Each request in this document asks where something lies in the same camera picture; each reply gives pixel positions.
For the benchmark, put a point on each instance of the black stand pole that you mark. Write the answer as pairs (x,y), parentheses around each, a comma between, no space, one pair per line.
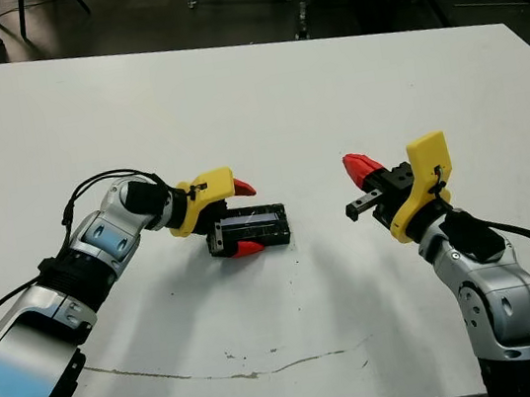
(301,13)

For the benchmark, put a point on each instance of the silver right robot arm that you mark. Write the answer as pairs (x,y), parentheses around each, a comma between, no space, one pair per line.
(499,293)

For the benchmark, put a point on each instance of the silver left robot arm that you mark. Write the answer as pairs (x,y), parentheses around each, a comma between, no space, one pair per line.
(95,234)

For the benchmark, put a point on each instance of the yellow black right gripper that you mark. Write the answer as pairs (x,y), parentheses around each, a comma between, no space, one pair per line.
(429,159)

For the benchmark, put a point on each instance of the black taped box lid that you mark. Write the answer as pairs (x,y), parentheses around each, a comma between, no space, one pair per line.
(255,232)

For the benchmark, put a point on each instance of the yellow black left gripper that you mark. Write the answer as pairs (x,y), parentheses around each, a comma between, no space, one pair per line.
(208,187)

